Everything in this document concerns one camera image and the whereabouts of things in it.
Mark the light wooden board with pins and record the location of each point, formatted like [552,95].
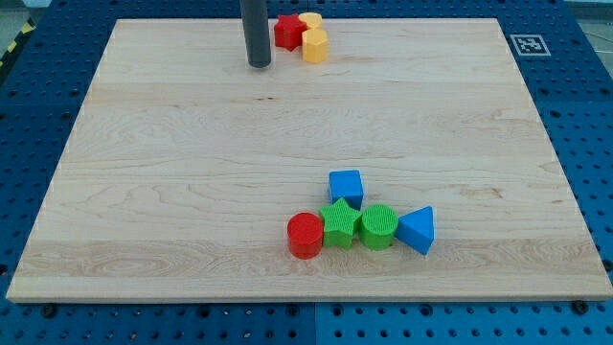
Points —
[184,166]

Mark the blue cube block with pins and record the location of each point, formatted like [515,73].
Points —
[348,185]

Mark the red cylinder block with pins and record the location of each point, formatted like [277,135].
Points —
[305,233]

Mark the green star block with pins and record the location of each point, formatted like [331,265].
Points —
[341,222]

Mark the green cylinder block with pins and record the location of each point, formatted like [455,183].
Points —
[378,226]

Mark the blue triangle block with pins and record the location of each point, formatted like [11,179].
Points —
[417,229]

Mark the yellow hexagon block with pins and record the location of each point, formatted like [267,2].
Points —
[315,45]

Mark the red star block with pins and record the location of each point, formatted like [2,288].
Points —
[288,31]

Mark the yellow round block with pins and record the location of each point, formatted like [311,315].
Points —
[313,20]

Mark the white fiducial marker tag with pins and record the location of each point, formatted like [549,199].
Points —
[530,45]

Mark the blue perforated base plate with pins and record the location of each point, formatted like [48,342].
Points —
[40,99]

